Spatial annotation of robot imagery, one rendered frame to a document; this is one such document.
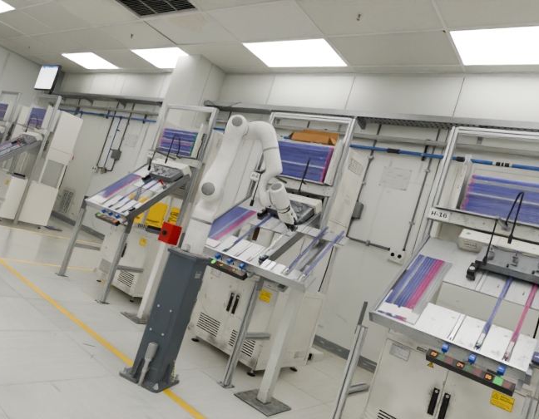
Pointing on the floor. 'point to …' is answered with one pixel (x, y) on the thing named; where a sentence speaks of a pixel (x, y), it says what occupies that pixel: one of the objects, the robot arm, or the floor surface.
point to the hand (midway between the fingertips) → (290, 227)
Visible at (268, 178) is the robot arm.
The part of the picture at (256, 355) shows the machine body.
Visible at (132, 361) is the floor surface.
